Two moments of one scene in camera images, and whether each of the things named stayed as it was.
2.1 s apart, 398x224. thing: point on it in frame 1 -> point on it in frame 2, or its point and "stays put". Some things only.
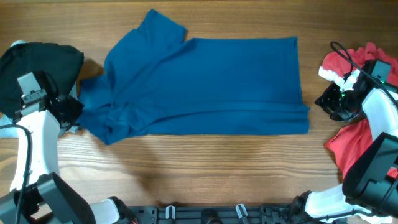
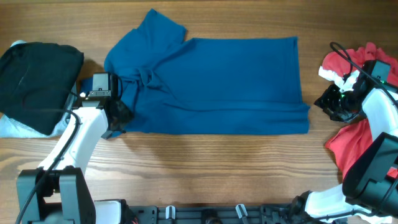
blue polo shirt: x=157 y=80 stays put
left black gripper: x=66 y=107 -> x=119 y=115
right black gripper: x=330 y=101 stays put
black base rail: x=214 y=214 stays put
